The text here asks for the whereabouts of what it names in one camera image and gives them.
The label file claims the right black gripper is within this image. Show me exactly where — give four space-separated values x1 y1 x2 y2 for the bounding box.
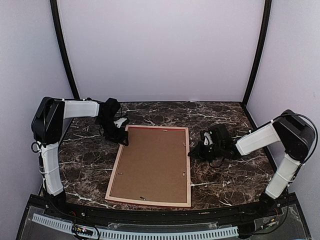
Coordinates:
188 141 223 164

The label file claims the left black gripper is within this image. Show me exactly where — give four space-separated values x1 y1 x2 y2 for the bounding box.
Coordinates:
96 116 129 146

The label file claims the brown backing board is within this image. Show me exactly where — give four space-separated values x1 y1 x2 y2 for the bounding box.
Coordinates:
109 127 188 202

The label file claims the wooden picture frame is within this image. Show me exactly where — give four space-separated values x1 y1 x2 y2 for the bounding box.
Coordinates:
104 124 192 208

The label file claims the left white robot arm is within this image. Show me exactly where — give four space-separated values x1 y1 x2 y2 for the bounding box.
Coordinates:
31 97 129 198

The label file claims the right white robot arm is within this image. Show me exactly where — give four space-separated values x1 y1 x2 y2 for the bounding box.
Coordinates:
188 109 319 217

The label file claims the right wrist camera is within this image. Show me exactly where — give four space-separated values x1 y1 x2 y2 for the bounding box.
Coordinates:
208 124 230 144

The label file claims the black front rail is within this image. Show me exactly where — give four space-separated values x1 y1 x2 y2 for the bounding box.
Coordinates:
27 193 298 228

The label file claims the white slotted cable duct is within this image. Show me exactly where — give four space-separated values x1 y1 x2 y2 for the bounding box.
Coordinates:
31 213 239 240

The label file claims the right black corner post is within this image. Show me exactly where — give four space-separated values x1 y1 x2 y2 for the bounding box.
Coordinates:
241 0 272 109

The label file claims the black corner post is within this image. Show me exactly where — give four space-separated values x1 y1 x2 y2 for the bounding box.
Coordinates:
49 0 80 100
241 0 272 109

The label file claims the left black corner post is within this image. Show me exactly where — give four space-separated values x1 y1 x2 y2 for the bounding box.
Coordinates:
49 0 80 100

